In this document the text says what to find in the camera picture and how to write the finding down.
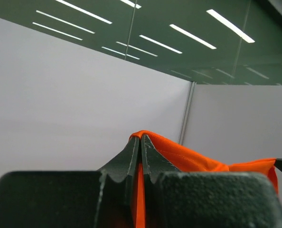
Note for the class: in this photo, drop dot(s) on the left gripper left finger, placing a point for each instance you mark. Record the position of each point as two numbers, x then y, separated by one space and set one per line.
103 198

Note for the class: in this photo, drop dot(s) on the right aluminium frame post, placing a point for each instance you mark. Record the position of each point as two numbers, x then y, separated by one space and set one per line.
186 112

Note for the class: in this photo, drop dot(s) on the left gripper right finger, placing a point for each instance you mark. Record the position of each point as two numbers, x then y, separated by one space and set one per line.
178 199

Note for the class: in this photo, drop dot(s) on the orange t shirt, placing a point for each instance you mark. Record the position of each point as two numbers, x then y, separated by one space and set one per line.
188 160

